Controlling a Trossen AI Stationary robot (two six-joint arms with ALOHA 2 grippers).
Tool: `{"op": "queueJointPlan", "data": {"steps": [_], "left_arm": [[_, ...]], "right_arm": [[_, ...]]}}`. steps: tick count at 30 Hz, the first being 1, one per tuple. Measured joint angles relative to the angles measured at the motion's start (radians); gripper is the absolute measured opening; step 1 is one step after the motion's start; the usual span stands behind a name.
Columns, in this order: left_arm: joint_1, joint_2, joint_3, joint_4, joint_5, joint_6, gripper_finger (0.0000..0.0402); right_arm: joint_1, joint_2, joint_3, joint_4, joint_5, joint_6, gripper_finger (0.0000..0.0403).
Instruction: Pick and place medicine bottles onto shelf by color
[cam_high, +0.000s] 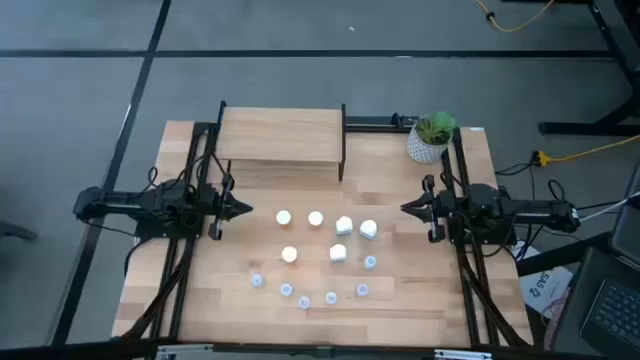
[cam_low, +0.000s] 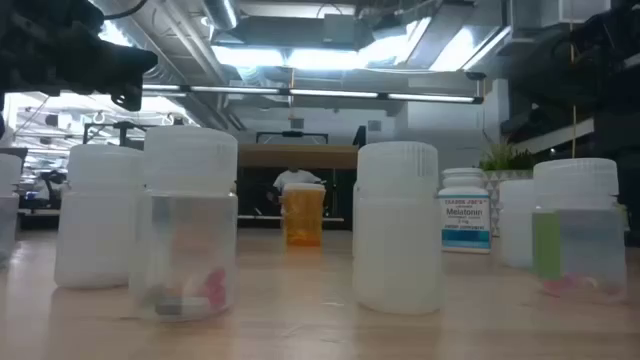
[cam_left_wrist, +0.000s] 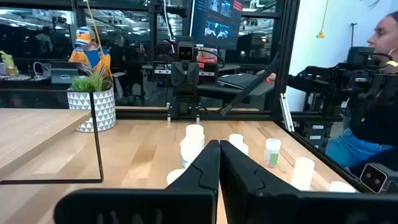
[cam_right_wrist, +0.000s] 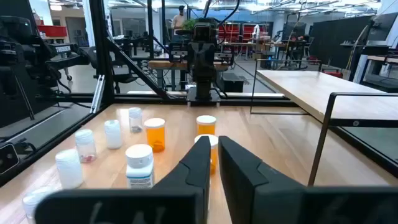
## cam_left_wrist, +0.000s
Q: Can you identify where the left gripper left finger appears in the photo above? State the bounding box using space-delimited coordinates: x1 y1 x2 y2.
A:
53 139 221 224

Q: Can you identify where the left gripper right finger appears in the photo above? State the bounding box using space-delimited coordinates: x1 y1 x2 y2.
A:
220 140 398 224

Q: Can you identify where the orange pill bottle white cap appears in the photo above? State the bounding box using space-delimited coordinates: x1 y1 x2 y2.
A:
290 157 315 191

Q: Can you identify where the small clear bottle green label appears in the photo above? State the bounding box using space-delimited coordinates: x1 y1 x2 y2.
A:
263 138 282 168

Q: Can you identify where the white bottle blue label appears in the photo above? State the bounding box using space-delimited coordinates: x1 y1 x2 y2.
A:
179 123 206 170
228 133 249 156

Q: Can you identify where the small clear pill bottle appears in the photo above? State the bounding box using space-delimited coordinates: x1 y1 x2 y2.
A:
328 180 357 194

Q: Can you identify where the dark closed laptop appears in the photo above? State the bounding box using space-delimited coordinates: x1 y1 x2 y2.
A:
217 73 268 91

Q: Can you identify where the dark display monitor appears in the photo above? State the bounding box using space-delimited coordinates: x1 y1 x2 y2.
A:
190 0 245 50

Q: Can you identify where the person's hand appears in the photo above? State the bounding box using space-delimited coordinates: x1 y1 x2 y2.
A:
256 69 277 82

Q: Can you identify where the person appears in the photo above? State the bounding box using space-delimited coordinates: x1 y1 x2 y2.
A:
325 11 398 175
68 26 112 78

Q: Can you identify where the grey box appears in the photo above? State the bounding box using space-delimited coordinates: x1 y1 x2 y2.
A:
50 67 80 85

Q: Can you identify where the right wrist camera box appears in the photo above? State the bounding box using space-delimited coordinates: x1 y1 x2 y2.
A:
176 41 195 62

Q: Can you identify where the silver frame bracket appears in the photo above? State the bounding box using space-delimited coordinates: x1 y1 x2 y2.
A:
279 92 295 133

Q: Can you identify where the yellow hanging cable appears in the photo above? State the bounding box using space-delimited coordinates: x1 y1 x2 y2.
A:
84 0 114 86

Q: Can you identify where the black camera device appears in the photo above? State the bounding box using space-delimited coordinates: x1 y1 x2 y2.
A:
359 162 398 194

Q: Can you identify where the yellow hanging cord with plug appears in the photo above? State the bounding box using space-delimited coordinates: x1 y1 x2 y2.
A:
316 0 330 40

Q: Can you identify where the wooden shelf black frame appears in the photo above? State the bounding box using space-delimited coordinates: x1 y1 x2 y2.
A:
0 91 104 186

